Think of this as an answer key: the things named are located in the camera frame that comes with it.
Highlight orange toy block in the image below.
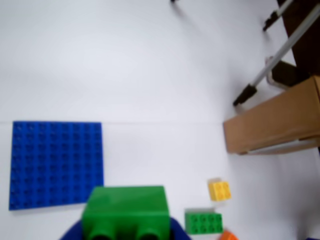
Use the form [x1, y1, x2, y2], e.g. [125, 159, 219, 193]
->
[218, 229, 241, 240]

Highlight silver tripod leg black foot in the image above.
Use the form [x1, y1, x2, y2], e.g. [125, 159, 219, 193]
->
[262, 0, 294, 31]
[232, 4, 320, 107]

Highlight green 2x4 toy block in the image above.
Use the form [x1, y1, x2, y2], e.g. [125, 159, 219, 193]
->
[184, 211, 224, 235]

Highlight yellow 2x2 toy block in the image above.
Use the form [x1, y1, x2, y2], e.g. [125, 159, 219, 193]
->
[208, 180, 232, 202]

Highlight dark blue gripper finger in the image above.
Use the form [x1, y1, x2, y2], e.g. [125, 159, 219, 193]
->
[58, 219, 85, 240]
[169, 216, 193, 240]

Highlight green 2x2 toy block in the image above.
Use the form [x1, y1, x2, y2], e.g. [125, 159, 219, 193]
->
[81, 185, 172, 240]

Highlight brown cardboard box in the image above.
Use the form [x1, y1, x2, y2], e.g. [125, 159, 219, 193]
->
[222, 75, 320, 156]

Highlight dark brown wooden furniture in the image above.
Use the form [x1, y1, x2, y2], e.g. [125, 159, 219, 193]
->
[271, 0, 320, 88]

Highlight blue 8x8 studded baseplate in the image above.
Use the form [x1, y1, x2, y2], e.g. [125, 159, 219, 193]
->
[8, 120, 105, 211]

